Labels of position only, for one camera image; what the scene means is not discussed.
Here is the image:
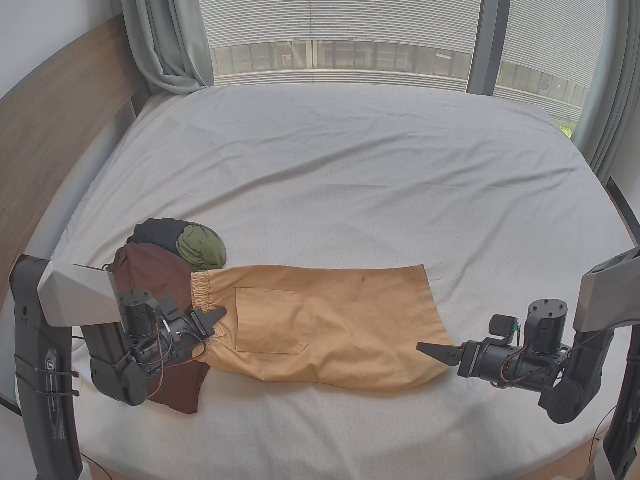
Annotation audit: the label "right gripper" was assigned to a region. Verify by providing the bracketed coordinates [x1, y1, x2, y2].
[416, 340, 512, 383]

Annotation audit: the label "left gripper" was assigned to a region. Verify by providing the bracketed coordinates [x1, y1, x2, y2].
[170, 307, 229, 349]

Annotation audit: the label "tan shorts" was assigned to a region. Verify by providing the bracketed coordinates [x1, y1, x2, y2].
[190, 263, 454, 395]

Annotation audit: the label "bed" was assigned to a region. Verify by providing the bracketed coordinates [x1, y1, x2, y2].
[0, 14, 640, 480]

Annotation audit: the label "green garment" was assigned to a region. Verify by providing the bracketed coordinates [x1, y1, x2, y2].
[176, 223, 229, 272]

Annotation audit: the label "brown garment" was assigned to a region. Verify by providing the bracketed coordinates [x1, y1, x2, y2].
[102, 242, 211, 415]

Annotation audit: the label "black garment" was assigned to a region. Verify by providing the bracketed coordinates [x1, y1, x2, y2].
[126, 218, 189, 257]

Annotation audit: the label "grey-green curtain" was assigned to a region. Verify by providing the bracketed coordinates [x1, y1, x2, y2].
[117, 0, 217, 97]
[570, 0, 640, 185]

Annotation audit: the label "window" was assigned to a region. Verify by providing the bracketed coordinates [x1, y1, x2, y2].
[192, 0, 611, 139]

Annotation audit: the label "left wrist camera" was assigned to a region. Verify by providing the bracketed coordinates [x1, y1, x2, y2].
[157, 295, 182, 321]

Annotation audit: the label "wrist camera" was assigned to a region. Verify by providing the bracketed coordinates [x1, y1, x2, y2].
[157, 295, 182, 321]
[480, 314, 517, 345]

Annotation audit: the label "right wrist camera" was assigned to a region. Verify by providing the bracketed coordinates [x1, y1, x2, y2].
[480, 314, 517, 345]

